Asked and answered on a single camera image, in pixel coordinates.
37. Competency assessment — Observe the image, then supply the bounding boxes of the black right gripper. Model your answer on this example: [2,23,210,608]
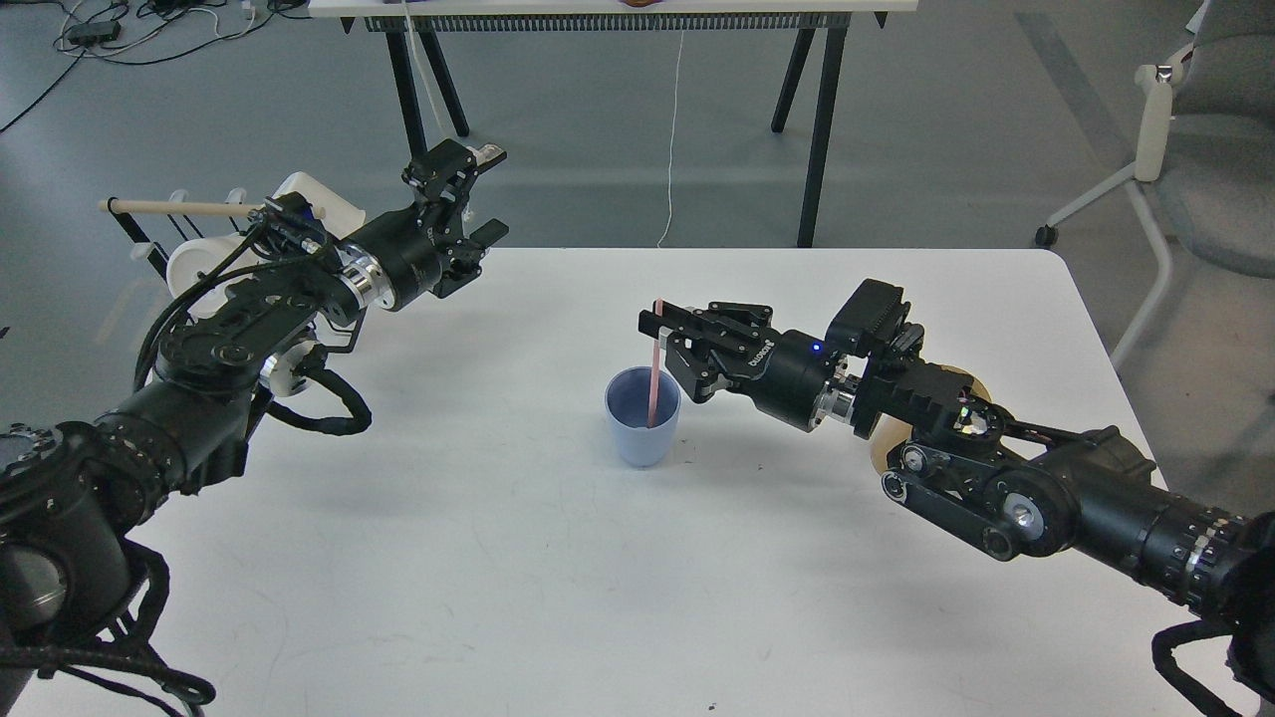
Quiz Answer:
[638,302,838,432]

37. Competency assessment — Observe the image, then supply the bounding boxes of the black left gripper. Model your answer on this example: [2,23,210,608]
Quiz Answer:
[346,139,509,313]

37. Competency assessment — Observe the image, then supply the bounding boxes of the white hanging cord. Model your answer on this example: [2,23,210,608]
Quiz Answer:
[402,0,477,223]

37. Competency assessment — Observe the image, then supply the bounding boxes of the blue plastic cup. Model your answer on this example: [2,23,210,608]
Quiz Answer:
[603,364,681,468]

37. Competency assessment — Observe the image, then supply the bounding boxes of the white mug on rack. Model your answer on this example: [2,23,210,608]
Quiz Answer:
[270,171,368,248]

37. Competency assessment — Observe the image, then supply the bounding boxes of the black floor cables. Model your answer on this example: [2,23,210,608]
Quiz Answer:
[0,0,312,134]

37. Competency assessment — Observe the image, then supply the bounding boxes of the background table black legs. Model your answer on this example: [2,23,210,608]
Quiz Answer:
[309,0,919,249]

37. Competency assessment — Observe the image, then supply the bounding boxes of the white hanging cable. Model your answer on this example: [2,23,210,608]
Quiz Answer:
[657,31,685,249]

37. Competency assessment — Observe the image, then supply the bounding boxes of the white cup on rack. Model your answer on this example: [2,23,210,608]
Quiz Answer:
[164,233,244,322]

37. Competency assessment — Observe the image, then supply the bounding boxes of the black wire cup rack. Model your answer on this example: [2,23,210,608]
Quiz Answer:
[99,189,346,300]

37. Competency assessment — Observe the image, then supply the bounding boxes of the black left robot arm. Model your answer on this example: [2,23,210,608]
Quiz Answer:
[1,139,507,716]

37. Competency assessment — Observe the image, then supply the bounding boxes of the bamboo wooden cup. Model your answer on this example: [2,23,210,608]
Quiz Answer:
[870,364,995,477]

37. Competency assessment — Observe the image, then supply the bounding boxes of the grey office chair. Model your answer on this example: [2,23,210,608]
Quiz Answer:
[1035,1,1274,367]

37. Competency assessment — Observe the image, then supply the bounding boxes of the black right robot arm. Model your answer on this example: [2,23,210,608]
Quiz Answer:
[638,279,1274,716]

